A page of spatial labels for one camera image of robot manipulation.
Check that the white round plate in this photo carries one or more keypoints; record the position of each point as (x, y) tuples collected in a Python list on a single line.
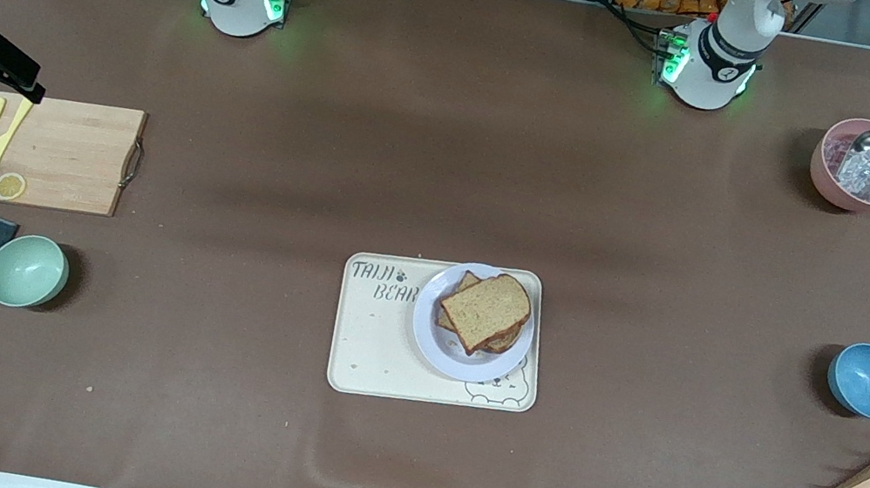
[(468, 364)]

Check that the cream bear print tray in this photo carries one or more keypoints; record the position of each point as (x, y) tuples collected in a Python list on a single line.
[(375, 340)]

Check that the clear ice cubes pile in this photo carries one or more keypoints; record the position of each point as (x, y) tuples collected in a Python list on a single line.
[(853, 173)]

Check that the yellow plastic knife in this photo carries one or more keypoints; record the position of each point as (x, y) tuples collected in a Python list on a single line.
[(10, 129)]

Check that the mint green bowl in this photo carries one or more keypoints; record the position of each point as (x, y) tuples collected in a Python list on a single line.
[(26, 271)]

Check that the wooden cutting board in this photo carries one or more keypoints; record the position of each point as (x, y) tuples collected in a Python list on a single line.
[(78, 158)]

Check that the plain brown bread slice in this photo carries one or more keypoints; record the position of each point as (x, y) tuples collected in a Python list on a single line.
[(486, 310)]

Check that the pink bowl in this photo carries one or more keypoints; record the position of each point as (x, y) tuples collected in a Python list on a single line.
[(823, 172)]

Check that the lemon slice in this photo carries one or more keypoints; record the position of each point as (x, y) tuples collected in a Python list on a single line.
[(10, 186)]

